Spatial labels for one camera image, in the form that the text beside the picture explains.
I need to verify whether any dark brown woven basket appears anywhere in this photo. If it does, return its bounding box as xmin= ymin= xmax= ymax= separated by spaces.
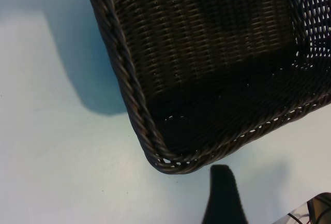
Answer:
xmin=84 ymin=0 xmax=331 ymax=176

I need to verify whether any black equipment with wires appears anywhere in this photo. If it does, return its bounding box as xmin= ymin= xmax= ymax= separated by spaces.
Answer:
xmin=306 ymin=192 xmax=331 ymax=224

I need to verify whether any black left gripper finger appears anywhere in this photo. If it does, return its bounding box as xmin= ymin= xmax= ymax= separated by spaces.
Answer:
xmin=201 ymin=164 xmax=249 ymax=224

